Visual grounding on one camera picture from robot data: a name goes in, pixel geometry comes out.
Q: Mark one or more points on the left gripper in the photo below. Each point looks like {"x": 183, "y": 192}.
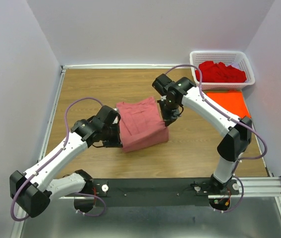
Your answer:
{"x": 117, "y": 142}

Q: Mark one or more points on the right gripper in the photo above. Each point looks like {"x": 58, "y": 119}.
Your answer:
{"x": 168, "y": 118}

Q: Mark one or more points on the pink t-shirt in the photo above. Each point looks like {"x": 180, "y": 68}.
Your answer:
{"x": 141, "y": 125}

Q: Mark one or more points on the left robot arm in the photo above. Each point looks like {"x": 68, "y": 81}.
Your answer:
{"x": 34, "y": 189}

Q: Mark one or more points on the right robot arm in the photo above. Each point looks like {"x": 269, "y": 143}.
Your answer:
{"x": 235, "y": 131}

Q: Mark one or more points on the red t-shirt in basket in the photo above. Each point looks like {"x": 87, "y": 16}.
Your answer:
{"x": 220, "y": 73}

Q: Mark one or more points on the folded orange t-shirt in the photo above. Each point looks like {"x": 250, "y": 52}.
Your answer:
{"x": 232, "y": 101}

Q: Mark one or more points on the white plastic laundry basket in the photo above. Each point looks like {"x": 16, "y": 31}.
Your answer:
{"x": 228, "y": 58}

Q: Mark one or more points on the lavender garment in basket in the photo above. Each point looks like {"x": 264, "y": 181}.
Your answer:
{"x": 235, "y": 65}

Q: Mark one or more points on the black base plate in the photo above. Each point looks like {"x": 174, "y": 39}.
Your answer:
{"x": 143, "y": 192}

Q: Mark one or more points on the aluminium front rail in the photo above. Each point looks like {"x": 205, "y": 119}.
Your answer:
{"x": 249, "y": 187}

